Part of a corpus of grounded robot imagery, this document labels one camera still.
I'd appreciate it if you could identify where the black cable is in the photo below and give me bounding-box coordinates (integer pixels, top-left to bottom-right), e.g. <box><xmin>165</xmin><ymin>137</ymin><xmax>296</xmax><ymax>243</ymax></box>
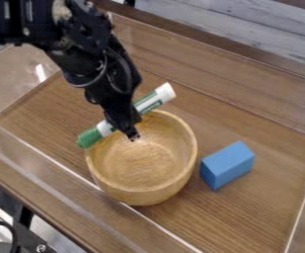
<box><xmin>0</xmin><ymin>219</ymin><xmax>21</xmax><ymax>253</ymax></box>

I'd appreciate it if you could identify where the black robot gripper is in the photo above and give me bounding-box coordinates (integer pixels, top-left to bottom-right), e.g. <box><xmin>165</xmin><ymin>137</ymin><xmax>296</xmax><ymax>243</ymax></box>
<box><xmin>46</xmin><ymin>0</ymin><xmax>143</xmax><ymax>141</ymax></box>

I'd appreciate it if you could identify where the brown wooden bowl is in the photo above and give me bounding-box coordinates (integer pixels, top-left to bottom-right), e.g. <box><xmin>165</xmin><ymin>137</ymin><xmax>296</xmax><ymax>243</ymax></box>
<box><xmin>87</xmin><ymin>110</ymin><xmax>199</xmax><ymax>206</ymax></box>

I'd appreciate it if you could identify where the green Expo marker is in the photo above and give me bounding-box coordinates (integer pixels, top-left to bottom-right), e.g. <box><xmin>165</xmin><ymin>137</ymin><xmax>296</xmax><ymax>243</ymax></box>
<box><xmin>77</xmin><ymin>83</ymin><xmax>176</xmax><ymax>149</ymax></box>

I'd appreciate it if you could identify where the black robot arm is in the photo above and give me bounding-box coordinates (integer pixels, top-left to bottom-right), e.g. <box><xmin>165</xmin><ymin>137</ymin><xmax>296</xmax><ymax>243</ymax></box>
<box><xmin>0</xmin><ymin>0</ymin><xmax>143</xmax><ymax>139</ymax></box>

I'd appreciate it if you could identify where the black table leg bracket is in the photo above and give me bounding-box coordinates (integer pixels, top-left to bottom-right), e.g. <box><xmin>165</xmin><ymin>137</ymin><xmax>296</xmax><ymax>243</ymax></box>
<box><xmin>12</xmin><ymin>206</ymin><xmax>57</xmax><ymax>253</ymax></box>

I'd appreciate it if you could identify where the blue foam block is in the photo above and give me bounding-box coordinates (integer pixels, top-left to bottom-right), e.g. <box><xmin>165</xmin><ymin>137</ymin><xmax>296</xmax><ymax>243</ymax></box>
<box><xmin>200</xmin><ymin>141</ymin><xmax>255</xmax><ymax>190</ymax></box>

